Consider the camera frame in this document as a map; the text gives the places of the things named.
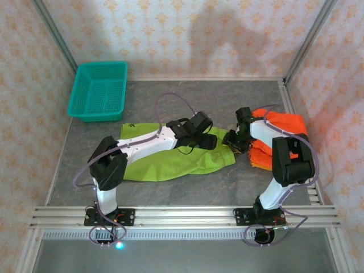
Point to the light orange shorts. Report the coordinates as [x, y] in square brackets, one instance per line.
[258, 166]

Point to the lime green shorts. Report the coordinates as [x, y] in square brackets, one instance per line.
[170, 165]

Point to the red-orange shorts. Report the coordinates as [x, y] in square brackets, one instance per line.
[287, 125]

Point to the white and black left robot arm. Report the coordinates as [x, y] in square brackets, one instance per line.
[148, 142]

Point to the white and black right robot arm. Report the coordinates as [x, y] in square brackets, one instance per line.
[264, 130]

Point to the teal plastic basket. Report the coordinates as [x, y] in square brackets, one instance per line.
[96, 94]

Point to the black controller box with LED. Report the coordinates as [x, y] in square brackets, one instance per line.
[103, 234]

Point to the aluminium table edge rail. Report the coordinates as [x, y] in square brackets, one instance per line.
[199, 78]

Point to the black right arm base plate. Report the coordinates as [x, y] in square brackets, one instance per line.
[239, 217]

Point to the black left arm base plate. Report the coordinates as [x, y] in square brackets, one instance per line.
[129, 217]

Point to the aluminium frame post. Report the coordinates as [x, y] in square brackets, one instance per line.
[54, 31]
[310, 37]

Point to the aluminium lower frame bar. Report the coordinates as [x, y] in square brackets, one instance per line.
[28, 253]
[339, 253]

